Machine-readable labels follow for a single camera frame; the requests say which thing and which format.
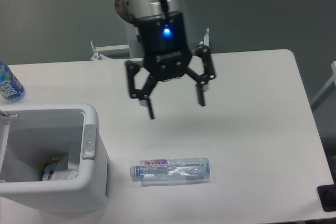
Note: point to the white metal stand leg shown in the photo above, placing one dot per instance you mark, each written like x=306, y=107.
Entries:
x=324, y=91

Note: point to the black clamp at table edge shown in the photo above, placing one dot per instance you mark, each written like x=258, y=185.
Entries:
x=327, y=197

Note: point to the white paper wrapper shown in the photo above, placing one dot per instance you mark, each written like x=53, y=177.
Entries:
x=67, y=168

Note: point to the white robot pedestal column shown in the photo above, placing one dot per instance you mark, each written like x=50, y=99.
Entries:
x=122, y=8

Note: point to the colourful snack package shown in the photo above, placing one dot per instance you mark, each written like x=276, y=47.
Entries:
x=48, y=169

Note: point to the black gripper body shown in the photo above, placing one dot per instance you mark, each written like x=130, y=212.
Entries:
x=164, y=45

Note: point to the clear plastic bottle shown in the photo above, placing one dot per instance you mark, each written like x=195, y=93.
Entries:
x=170, y=170

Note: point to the white plastic trash can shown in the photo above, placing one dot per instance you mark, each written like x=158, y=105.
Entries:
x=31, y=134

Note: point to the blue labelled water bottle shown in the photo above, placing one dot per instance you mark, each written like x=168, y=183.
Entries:
x=11, y=88

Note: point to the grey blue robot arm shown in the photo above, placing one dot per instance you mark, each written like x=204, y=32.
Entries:
x=145, y=8

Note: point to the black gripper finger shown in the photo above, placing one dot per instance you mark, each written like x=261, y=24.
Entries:
x=143, y=95
x=202, y=80

